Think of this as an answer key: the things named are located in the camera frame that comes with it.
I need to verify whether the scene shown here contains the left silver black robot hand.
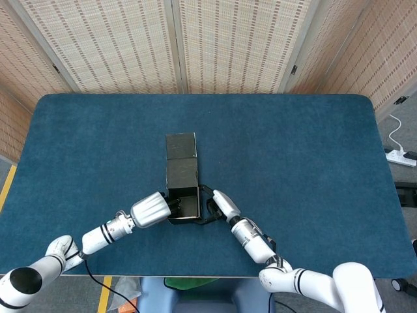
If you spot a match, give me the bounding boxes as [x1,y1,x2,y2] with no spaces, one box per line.
[129,191,183,229]

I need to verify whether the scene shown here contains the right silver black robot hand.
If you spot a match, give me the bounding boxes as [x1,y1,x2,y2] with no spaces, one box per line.
[192,184,242,226]

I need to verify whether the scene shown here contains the black cardboard folding box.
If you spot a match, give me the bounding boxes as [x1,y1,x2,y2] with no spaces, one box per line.
[165,132,202,226]

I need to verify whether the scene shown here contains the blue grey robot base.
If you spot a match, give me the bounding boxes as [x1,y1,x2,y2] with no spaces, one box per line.
[135,276,273,313]

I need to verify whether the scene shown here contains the translucent plastic bag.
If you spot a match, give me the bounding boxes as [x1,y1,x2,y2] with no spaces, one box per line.
[109,276,143,312]

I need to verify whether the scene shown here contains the blue felt table cover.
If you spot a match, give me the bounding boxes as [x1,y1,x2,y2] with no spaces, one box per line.
[0,93,412,278]

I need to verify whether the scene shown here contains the woven bamboo screen panel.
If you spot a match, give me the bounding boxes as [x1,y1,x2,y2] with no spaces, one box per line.
[171,0,322,95]
[0,0,81,113]
[6,0,188,95]
[0,87,33,164]
[283,0,417,123]

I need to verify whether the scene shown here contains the white power strip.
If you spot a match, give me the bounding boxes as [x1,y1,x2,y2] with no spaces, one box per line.
[385,148,417,168]

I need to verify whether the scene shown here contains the black equipment base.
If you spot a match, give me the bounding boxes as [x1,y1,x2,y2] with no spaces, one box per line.
[394,181,417,207]

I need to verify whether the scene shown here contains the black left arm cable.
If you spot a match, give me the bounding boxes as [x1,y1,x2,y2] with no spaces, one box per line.
[83,256,139,313]

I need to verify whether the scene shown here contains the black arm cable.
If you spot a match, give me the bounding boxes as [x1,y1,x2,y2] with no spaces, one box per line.
[267,290,287,313]
[83,256,139,313]

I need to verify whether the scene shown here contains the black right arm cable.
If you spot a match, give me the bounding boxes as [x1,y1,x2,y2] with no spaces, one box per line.
[267,290,287,313]

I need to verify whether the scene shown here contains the white power cable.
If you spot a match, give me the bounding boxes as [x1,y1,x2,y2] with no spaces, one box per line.
[388,113,407,154]

